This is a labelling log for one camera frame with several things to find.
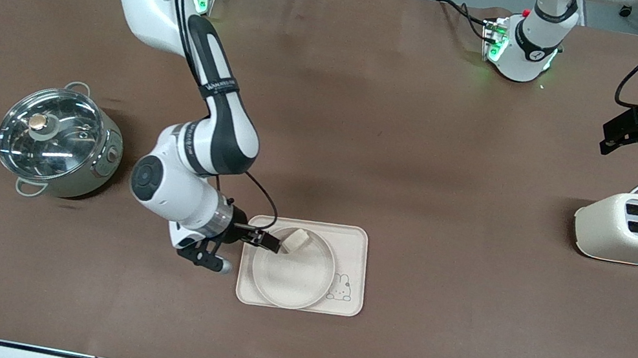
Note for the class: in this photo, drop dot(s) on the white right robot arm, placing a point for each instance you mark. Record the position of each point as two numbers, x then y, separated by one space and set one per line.
215 134

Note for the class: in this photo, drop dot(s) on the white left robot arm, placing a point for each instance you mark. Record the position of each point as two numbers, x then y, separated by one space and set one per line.
528 52

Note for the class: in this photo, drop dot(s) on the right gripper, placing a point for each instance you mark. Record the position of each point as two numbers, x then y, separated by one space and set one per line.
237 231

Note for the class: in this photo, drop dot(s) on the black caster wheel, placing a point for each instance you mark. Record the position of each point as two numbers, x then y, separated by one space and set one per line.
625 10

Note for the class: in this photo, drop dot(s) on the glass pot lid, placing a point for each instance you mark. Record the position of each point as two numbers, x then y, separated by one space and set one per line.
51 135

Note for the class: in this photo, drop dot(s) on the pale green electric pot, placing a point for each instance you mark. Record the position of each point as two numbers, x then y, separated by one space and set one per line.
101 167

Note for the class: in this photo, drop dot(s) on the small cream bun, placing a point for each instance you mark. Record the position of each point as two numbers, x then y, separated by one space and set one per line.
295 240

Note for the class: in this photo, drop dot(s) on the brown table cover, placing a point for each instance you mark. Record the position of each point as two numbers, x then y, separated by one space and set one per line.
427 159

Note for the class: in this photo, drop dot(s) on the cream rabbit print tray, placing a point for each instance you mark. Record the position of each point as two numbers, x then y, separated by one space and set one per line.
354 257

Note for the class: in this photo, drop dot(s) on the round cream plate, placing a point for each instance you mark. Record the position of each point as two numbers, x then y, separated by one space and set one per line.
293 269

